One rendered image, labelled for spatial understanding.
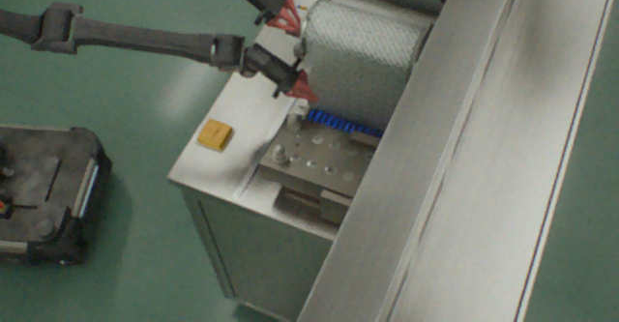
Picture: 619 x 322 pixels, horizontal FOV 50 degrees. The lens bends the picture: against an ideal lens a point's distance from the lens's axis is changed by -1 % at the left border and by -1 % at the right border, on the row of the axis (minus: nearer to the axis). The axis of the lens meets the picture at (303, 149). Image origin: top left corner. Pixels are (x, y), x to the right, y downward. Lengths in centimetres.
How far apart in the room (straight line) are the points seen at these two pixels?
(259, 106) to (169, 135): 117
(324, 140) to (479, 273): 70
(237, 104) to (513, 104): 90
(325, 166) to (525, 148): 58
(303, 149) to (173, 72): 168
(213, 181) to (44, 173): 110
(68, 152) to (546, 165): 202
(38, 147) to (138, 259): 59
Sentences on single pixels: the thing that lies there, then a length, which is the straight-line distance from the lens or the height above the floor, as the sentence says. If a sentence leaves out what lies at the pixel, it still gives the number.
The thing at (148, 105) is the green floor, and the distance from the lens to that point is 310.
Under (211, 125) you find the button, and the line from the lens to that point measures 180.
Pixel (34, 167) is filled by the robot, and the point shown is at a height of 26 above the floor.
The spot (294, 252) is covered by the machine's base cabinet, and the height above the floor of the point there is 73.
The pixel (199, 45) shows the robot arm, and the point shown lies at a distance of 157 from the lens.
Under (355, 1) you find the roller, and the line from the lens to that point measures 161.
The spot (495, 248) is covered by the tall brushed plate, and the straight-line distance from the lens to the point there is 103.
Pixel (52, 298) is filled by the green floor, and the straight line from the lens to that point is 275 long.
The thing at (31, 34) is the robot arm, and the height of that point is 128.
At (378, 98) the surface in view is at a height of 115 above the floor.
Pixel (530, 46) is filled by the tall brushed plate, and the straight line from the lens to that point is 127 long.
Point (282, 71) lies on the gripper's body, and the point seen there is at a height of 115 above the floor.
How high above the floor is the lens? 235
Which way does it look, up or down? 56 degrees down
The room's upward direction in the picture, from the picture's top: 6 degrees counter-clockwise
